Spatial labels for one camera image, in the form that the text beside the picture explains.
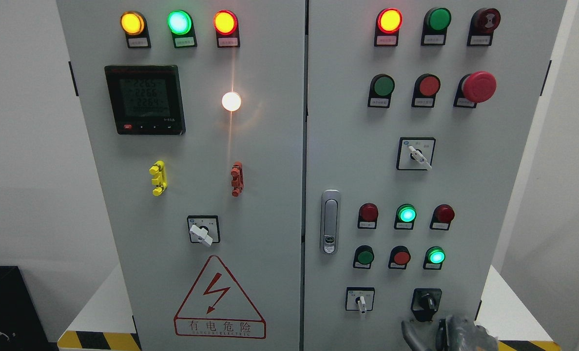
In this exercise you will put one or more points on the yellow indicator light top left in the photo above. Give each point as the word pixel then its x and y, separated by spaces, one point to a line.
pixel 135 29

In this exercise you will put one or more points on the dark red indicator left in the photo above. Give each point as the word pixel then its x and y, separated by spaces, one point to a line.
pixel 367 216

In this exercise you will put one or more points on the dark red indicator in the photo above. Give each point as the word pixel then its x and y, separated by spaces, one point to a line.
pixel 442 217
pixel 367 216

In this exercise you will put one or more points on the green unlit indicator top right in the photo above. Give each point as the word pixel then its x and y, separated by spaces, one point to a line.
pixel 435 25

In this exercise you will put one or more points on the grey cabinet door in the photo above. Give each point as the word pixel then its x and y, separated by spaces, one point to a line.
pixel 260 229
pixel 353 148

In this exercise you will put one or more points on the yellow plastic terminal clip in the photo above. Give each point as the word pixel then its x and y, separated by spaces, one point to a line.
pixel 157 171

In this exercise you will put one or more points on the black digital power meter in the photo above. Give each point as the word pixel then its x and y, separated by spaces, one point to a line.
pixel 146 99

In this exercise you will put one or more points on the green push button upper row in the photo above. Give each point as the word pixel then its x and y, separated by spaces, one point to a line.
pixel 380 91

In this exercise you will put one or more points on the red push button row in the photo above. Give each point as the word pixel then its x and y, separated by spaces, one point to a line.
pixel 399 258
pixel 425 90

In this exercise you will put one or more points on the white base platform hazard stripes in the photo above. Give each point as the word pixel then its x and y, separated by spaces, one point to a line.
pixel 502 313

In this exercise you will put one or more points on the red buzzer alarm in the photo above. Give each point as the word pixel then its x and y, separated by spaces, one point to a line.
pixel 482 26

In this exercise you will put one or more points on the red mushroom emergency stop button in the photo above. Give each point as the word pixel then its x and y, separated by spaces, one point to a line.
pixel 475 88

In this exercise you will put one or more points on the grey right cabinet door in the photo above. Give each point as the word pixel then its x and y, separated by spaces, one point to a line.
pixel 353 148

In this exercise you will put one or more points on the red push button lower row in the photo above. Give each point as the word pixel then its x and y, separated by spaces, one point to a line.
pixel 399 258

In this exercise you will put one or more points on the white selector switch upper right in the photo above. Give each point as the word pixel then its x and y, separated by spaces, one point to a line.
pixel 415 153

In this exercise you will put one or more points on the red-yellow lit indicator right door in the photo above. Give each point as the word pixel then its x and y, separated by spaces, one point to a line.
pixel 387 27

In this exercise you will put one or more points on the green lit indicator light top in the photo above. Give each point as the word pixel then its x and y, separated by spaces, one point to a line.
pixel 182 29

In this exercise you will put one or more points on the green push button lower row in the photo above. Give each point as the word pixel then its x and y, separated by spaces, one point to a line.
pixel 363 257

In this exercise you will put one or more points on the red electric hazard warning sticker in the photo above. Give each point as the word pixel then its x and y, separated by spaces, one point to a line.
pixel 217 306

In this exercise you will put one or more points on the silver door lock handle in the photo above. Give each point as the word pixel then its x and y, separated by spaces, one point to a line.
pixel 330 201

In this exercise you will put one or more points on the orange-red lit indicator light left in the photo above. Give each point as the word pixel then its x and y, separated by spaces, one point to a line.
pixel 227 29

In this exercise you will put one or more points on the red push button upper row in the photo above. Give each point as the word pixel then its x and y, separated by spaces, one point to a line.
pixel 425 90

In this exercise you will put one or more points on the green lit indicator middle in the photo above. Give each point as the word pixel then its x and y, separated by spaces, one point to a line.
pixel 405 217

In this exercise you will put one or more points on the white selector switch left door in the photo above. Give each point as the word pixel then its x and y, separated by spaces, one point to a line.
pixel 204 229

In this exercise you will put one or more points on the black rotary knob switch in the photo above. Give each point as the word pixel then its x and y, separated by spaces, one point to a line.
pixel 425 303

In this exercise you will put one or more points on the grey left cabinet door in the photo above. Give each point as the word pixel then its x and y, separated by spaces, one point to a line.
pixel 260 229

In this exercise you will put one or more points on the white glowing indicator lamp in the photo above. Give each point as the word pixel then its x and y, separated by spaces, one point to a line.
pixel 231 101

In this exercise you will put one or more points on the white selector switch lower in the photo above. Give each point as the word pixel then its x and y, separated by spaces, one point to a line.
pixel 360 300

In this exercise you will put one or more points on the red plastic terminal clip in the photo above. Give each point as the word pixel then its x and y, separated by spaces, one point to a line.
pixel 237 181

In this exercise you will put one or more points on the black box lower left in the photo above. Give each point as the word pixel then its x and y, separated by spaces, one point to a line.
pixel 20 327

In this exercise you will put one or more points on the green lit push button lower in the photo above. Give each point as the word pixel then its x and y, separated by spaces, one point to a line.
pixel 434 258

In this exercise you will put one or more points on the green push button row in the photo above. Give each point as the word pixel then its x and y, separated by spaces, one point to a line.
pixel 380 91
pixel 363 257

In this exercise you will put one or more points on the dark red indicator right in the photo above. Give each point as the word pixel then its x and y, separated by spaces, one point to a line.
pixel 442 217

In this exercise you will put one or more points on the white selector switch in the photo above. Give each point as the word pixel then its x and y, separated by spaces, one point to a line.
pixel 415 153
pixel 360 300

